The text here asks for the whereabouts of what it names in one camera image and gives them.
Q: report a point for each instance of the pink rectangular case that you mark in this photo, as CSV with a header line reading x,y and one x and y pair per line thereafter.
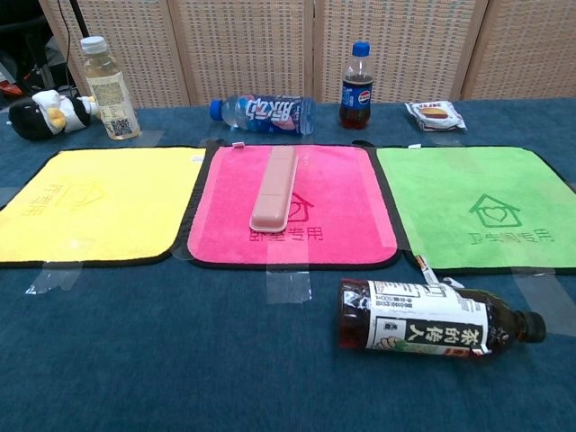
x,y
274,189

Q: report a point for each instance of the green cloth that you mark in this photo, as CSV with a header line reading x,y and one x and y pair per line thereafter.
x,y
450,180

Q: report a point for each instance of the black white plush toy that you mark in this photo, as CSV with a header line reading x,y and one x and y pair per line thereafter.
x,y
45,114

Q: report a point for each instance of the pink cloth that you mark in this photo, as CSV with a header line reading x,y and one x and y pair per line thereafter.
x,y
342,189

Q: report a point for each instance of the small pepsi cola bottle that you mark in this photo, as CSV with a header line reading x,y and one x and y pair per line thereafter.
x,y
357,96

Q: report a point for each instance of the dark tea bottle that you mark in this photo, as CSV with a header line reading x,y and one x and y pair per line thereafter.
x,y
427,321

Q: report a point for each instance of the blue label water bottle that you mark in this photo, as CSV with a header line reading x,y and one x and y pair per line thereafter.
x,y
265,114

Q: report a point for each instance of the pale yellow drink bottle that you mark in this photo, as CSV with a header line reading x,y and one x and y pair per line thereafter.
x,y
111,96

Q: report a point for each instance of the wooden folding screen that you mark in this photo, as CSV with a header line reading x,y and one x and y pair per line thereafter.
x,y
270,49

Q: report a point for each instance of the blue tablecloth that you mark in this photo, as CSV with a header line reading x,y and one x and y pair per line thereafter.
x,y
180,351

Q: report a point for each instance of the packaged bread snack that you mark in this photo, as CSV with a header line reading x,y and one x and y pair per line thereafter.
x,y
434,115

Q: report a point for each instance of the yellow cloth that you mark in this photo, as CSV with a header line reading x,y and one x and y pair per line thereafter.
x,y
94,207

